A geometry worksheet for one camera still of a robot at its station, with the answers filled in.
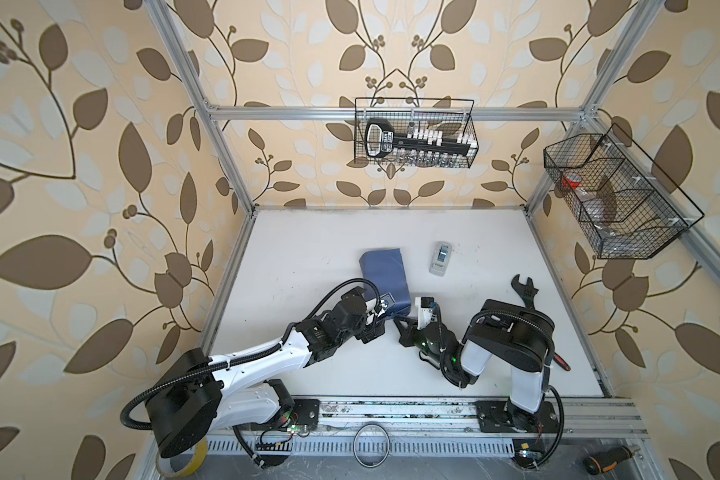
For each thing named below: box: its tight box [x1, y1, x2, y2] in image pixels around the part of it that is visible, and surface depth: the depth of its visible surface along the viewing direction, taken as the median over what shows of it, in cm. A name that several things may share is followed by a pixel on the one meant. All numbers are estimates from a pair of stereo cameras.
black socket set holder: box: [365, 119, 478, 158], surface depth 84 cm
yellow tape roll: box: [159, 437, 209, 478], surface depth 67 cm
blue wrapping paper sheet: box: [359, 248, 411, 319], surface depth 98 cm
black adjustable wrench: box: [511, 274, 539, 310], surface depth 98 cm
